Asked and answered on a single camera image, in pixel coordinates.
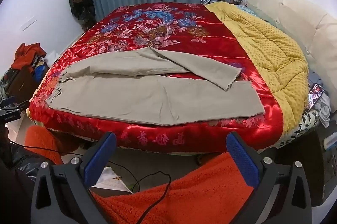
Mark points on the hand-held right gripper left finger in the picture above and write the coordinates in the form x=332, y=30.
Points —
x=101, y=161

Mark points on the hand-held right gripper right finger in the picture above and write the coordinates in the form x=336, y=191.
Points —
x=242, y=161

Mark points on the beige fringed cloth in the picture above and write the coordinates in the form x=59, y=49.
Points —
x=131, y=97

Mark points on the white paper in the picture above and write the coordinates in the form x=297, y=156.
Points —
x=110, y=179

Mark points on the orange fleece trousers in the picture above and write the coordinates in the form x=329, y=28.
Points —
x=197, y=195

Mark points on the red-orange garment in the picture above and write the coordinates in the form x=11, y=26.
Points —
x=25, y=55

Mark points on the black white floral sheet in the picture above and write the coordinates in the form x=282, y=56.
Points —
x=302, y=124

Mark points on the grey white cloth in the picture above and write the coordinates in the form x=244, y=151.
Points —
x=323, y=111

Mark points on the smartphone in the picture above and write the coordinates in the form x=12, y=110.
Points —
x=315, y=93

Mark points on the yellow dotted quilt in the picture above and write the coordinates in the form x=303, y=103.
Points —
x=268, y=55

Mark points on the red floral satin blanket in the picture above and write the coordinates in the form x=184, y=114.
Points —
x=158, y=26

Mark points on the light blue sheet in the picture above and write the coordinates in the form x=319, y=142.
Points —
x=251, y=10

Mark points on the cream padded headboard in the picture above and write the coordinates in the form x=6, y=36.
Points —
x=289, y=11

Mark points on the white wall plate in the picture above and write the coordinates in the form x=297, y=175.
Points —
x=29, y=23

